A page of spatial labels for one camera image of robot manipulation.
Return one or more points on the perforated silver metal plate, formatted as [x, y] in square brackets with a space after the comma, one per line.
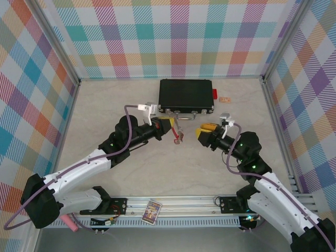
[178, 127]

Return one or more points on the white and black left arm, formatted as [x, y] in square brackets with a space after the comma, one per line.
[78, 170]

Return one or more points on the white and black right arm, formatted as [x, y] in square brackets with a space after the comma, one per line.
[273, 210]

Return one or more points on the small orange block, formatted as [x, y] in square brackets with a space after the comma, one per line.
[225, 99]

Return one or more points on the small red block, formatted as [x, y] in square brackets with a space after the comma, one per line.
[215, 94]

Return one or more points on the black hard case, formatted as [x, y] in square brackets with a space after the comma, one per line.
[186, 94]

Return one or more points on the colourful playing card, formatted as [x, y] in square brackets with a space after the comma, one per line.
[151, 212]

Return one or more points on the pink cylinder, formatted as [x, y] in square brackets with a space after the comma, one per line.
[69, 223]

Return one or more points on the aluminium frame bar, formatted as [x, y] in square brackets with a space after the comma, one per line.
[71, 110]
[274, 118]

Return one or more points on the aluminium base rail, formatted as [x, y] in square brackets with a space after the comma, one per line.
[189, 206]

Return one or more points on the grey slotted side rail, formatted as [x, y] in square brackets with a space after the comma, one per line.
[302, 194]

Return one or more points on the aluminium frame post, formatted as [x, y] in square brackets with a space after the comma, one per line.
[56, 43]
[287, 40]

